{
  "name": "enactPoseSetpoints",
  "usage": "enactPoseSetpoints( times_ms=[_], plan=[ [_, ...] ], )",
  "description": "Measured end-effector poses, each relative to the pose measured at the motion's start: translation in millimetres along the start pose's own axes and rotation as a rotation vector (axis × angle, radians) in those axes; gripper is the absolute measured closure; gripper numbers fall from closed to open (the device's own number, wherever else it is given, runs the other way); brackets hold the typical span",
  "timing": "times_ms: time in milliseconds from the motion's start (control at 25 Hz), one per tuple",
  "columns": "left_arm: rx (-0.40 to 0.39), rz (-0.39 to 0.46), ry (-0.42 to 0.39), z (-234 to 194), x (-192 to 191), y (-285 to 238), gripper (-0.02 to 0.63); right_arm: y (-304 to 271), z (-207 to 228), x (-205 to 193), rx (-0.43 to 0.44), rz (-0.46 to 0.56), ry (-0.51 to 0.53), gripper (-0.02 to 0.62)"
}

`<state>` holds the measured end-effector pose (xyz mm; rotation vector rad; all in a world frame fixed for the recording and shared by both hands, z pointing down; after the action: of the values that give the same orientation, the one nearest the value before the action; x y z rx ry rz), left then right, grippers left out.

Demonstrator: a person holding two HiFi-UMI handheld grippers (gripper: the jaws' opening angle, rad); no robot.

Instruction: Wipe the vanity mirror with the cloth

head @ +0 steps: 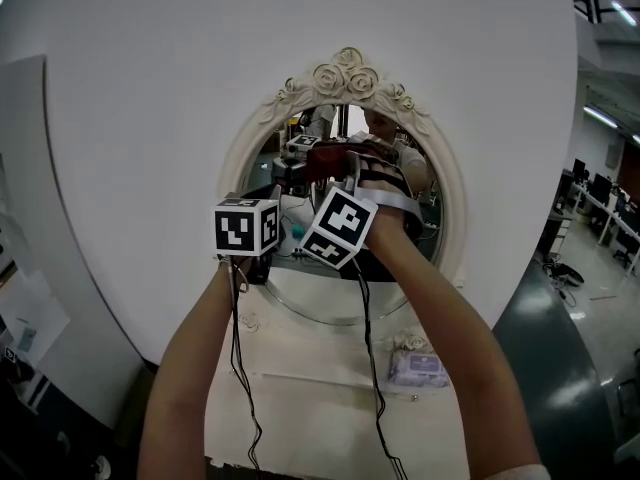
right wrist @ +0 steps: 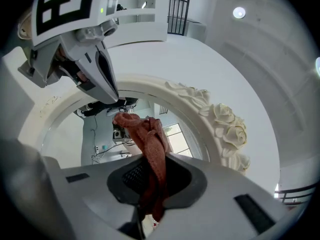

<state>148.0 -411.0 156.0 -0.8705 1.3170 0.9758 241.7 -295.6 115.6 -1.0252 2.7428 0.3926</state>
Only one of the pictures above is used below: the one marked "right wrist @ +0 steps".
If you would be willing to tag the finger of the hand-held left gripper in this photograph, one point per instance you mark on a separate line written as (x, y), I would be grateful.
(110, 69)

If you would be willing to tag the ornate white oval mirror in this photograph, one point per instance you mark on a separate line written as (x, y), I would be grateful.
(190, 101)

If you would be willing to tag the red cloth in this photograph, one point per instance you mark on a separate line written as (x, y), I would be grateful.
(155, 154)

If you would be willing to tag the white desk shelf unit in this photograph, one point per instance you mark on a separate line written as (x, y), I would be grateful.
(150, 31)

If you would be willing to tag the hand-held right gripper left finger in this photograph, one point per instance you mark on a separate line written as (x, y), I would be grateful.
(95, 191)

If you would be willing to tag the person's left hand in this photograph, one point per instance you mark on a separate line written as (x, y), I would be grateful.
(60, 55)

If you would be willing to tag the round ceiling light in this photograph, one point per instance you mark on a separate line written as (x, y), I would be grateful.
(239, 12)

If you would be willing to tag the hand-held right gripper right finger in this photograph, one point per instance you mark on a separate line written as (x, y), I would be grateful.
(220, 189)

